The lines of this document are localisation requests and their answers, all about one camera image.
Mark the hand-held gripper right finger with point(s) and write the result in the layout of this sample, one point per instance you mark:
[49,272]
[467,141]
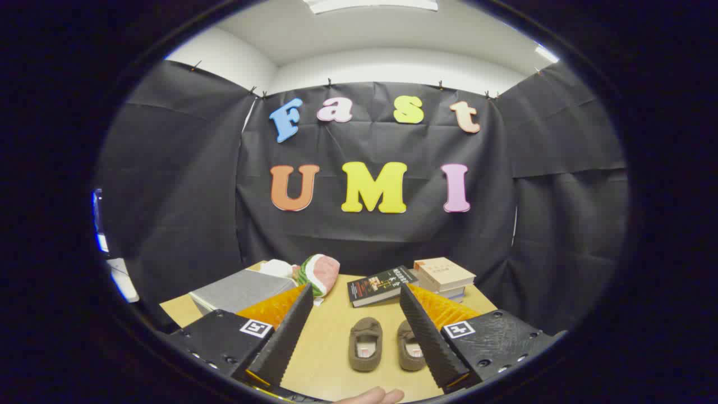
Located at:
[432,342]

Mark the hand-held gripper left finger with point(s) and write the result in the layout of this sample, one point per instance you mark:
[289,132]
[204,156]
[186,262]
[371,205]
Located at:
[286,342]

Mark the brown slipper shoe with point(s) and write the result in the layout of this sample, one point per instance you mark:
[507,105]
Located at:
[366,331]
[408,342]

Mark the grey fabric storage box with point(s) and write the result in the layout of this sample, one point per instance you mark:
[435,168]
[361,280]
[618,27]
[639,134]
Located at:
[241,289]

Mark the blue book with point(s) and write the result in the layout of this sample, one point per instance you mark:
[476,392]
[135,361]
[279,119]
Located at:
[453,294]

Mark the white plush toy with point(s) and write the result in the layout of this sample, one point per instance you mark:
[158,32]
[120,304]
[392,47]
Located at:
[277,268]

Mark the watermelon slice plush toy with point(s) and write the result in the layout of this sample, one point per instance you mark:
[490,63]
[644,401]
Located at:
[322,272]

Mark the black book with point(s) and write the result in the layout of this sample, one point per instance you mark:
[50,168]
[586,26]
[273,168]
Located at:
[376,286]

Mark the white paper sheet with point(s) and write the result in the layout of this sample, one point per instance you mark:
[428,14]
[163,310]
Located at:
[123,280]

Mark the small ceiling light panel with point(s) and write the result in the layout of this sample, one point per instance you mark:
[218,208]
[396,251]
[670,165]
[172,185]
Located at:
[547,54]

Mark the long ceiling light panel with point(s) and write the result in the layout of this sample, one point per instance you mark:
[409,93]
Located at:
[370,4]

